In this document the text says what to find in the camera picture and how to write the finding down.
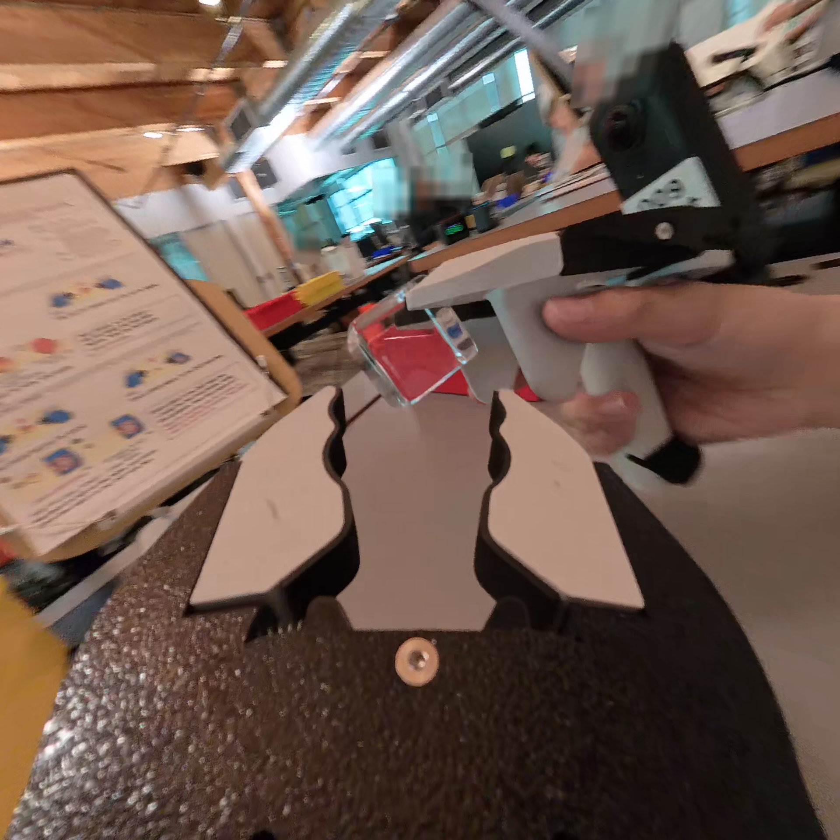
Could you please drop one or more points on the clear plastic piece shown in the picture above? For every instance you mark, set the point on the clear plastic piece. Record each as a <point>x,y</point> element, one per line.
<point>414,361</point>

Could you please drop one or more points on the person's right hand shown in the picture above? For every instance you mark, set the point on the person's right hand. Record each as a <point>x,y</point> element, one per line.
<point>735,355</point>

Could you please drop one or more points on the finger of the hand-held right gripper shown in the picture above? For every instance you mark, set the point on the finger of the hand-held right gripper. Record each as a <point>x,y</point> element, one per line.
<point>486,273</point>

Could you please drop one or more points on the printed instruction sheet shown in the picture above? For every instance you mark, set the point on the printed instruction sheet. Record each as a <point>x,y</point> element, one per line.
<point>105,368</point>

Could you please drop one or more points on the silver ventilation duct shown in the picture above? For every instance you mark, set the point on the silver ventilation duct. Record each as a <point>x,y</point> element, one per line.
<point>433,59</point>
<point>295,72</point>

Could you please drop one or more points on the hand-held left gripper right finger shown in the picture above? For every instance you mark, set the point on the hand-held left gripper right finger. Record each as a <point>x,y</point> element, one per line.
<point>558,525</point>

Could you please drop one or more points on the black monitor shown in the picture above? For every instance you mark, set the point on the black monitor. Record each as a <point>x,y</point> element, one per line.
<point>509,131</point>

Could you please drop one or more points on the yellow plastic bin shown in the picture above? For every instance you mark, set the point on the yellow plastic bin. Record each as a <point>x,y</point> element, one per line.
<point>20,696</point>

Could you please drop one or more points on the red plastic bin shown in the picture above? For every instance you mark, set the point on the red plastic bin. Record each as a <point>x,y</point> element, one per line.
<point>273,313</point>
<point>394,368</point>

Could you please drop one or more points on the stack of yellow bins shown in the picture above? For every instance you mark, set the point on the stack of yellow bins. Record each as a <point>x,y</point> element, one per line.
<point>318,289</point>

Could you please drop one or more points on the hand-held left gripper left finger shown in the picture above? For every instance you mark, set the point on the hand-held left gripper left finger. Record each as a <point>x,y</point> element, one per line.
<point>269,525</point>

